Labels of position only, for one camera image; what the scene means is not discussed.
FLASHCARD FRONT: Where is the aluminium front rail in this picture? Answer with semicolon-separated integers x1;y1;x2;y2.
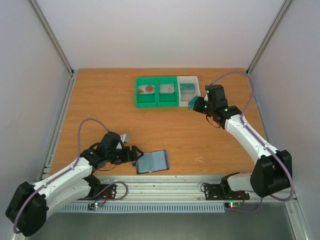
37;174;298;203

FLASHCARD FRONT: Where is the grey white card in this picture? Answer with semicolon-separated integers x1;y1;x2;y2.
159;84;175;94

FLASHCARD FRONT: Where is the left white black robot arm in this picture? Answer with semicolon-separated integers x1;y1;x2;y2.
5;132;144;237

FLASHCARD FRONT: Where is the card with red circles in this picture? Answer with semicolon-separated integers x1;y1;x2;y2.
137;84;155;95

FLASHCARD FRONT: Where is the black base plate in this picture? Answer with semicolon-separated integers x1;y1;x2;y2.
80;184;117;200
200;183;250;201

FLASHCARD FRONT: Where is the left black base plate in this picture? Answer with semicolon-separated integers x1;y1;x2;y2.
80;184;117;200

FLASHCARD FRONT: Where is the right controller board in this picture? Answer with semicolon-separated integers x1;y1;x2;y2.
224;201;244;209

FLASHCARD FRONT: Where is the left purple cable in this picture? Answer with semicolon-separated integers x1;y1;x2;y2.
12;118;111;235

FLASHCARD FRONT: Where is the white bin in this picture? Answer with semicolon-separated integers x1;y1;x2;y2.
177;76;201;107

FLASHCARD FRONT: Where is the left green bin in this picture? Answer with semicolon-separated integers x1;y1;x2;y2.
135;76;158;108

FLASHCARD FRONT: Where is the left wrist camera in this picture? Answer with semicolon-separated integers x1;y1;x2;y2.
120;133;130;144

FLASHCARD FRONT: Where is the right aluminium frame post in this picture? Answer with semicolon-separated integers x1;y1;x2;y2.
246;0;294;75

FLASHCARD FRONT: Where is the grey slotted cable duct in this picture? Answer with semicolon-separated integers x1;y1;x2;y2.
58;202;225;214

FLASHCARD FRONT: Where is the controller board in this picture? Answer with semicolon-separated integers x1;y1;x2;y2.
224;201;244;209
87;202;104;211

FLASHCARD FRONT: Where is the green bin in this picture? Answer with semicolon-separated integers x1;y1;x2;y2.
156;76;179;107
135;76;158;108

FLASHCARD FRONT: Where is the left controller board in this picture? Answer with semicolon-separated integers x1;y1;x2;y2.
87;202;104;211

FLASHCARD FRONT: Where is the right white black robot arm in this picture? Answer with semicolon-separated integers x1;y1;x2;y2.
188;84;294;199

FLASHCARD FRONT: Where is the blue leather card holder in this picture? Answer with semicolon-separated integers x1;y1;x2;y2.
133;150;170;175

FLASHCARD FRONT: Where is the teal VIP card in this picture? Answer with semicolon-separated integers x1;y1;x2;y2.
136;153;154;174
187;95;198;111

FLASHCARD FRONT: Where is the aluminium frame post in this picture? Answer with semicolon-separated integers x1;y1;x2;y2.
29;0;76;78
246;0;294;75

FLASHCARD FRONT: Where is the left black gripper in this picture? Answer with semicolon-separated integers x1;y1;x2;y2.
107;146;144;165

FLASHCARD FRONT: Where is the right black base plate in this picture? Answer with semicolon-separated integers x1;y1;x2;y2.
200;183;250;201

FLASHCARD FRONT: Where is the middle green bin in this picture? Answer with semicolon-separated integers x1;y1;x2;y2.
156;76;179;107

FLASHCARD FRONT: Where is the left aluminium frame post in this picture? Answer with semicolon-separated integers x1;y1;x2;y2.
29;0;76;78

